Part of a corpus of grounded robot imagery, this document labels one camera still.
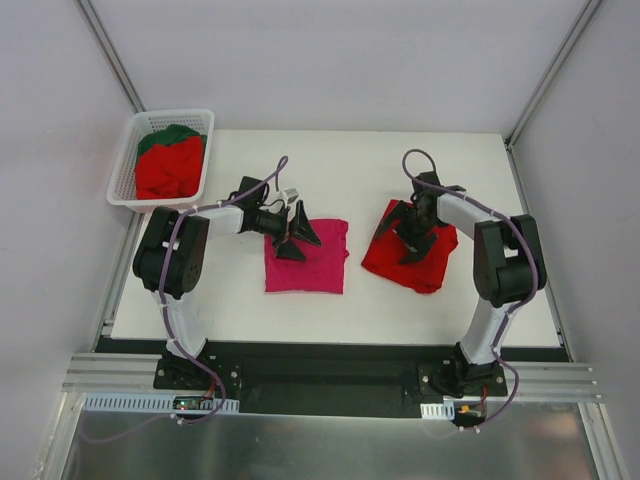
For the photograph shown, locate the green t shirt in basket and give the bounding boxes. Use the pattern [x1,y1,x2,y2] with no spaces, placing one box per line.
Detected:
[137,124,207,159]

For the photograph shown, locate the right aluminium frame post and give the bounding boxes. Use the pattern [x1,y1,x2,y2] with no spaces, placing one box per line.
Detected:
[504,0,606,152]

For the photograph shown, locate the left aluminium frame post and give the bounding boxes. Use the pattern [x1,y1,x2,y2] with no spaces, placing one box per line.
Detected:
[73,0,147,126]

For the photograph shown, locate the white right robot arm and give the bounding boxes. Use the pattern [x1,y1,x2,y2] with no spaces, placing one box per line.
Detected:
[374,172,546,395]

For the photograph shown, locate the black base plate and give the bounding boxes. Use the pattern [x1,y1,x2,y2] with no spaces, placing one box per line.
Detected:
[100,338,521,418]

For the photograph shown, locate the red t shirt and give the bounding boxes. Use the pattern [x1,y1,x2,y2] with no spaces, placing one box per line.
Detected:
[135,136,206,200]
[361,221,458,294]

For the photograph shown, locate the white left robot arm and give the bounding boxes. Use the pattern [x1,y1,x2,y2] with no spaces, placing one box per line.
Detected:
[132,176,322,389]

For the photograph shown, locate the white perforated plastic basket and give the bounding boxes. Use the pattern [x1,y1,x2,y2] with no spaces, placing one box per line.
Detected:
[106,108,215,213]

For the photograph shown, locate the pink t shirt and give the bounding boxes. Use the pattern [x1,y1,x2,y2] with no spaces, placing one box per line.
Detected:
[264,219,349,295]

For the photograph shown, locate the aluminium frame post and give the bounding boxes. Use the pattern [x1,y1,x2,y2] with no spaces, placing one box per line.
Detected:
[73,0,147,126]
[504,0,606,152]

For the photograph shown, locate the red t shirt in basket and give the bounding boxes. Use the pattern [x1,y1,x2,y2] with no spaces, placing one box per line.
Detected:
[135,136,206,200]

